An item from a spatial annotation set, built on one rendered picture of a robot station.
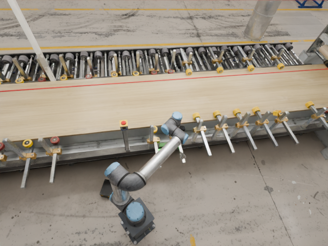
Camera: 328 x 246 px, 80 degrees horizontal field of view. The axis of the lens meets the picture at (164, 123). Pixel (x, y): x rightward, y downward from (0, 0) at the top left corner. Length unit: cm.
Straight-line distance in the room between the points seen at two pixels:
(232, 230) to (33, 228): 239
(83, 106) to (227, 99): 173
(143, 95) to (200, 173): 139
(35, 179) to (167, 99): 204
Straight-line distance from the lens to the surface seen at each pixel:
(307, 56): 416
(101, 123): 221
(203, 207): 284
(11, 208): 319
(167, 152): 145
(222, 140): 246
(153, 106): 230
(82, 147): 243
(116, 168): 134
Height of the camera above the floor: 269
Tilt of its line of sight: 55 degrees down
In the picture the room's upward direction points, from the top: 8 degrees clockwise
